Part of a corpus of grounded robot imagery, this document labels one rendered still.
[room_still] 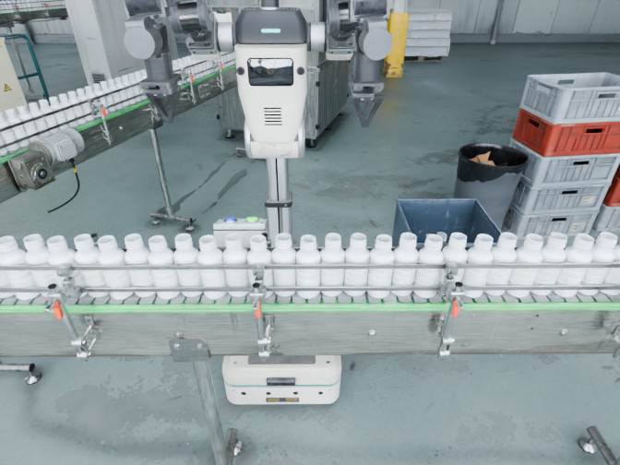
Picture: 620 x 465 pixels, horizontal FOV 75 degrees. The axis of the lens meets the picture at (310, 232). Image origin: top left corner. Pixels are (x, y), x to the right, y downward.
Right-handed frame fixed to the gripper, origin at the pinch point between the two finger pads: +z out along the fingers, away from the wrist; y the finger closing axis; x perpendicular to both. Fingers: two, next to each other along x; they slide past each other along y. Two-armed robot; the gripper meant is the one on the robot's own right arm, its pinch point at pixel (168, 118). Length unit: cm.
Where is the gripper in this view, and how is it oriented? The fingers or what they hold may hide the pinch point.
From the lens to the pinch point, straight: 103.3
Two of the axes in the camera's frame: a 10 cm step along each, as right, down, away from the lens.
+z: -0.1, 8.5, 5.3
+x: 10.0, 0.0, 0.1
